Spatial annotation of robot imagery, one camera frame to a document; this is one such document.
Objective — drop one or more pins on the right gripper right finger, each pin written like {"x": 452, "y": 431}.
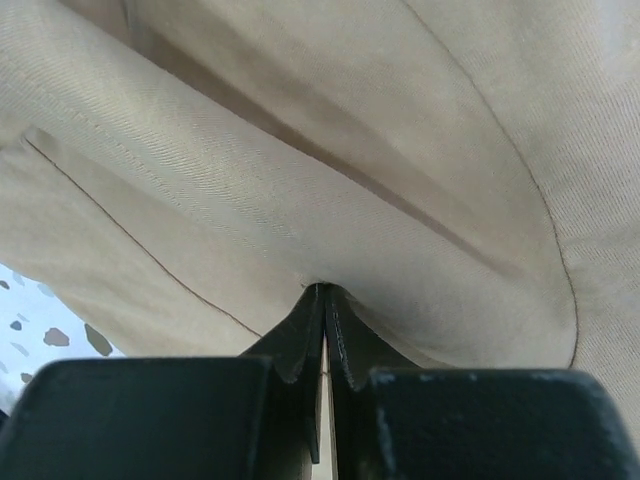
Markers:
{"x": 395, "y": 420}

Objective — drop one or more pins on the beige t shirt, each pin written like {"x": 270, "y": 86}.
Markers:
{"x": 178, "y": 171}

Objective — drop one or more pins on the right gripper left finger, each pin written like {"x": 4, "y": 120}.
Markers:
{"x": 253, "y": 416}

